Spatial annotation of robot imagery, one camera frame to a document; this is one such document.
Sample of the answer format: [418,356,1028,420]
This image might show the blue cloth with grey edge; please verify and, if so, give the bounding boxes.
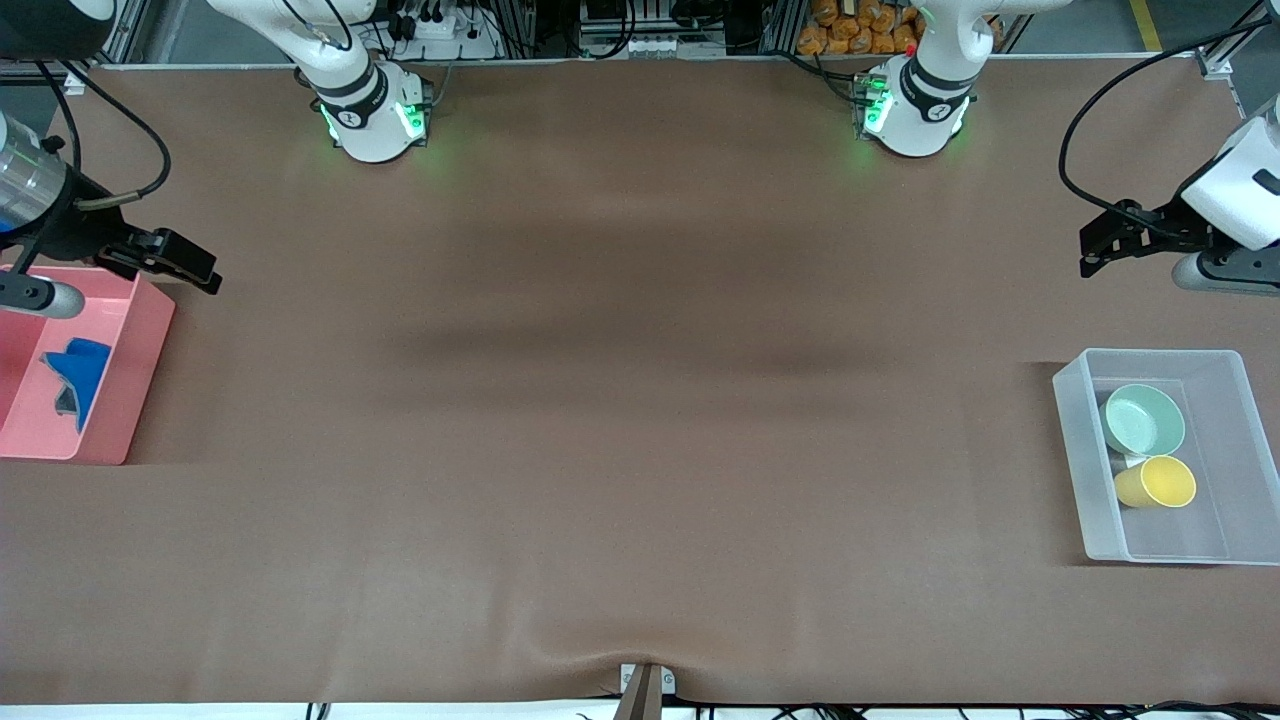
[39,337,114,434]

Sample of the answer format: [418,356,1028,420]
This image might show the light green bowl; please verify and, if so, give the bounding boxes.
[1101,383,1188,458]

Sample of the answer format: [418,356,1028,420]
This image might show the yellow cup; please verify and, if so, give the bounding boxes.
[1114,455,1198,510]

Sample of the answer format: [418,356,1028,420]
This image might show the pink plastic bin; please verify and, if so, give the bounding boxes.
[0,265,177,467]

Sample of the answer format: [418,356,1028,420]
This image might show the clear plastic bin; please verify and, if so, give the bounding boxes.
[1052,347,1280,567]

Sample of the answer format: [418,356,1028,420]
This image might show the orange snack packets pile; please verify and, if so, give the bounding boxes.
[796,0,927,57]

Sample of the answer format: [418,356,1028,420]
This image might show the white power strip with plugs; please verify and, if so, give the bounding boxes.
[385,5,503,63]

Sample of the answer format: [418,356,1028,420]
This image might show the brown table mat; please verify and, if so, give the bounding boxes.
[0,55,1280,707]

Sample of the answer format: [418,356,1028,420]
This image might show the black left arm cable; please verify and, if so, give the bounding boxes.
[1059,18,1280,236]

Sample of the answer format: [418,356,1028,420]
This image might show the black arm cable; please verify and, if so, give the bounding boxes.
[35,55,173,211]
[1059,18,1280,236]

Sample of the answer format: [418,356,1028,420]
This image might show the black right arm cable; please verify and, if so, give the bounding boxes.
[35,55,173,211]

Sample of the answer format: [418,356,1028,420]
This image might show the metal clamp bracket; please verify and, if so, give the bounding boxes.
[619,662,678,697]

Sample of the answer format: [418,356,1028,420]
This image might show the brown camera mount post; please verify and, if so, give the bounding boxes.
[612,664,665,720]

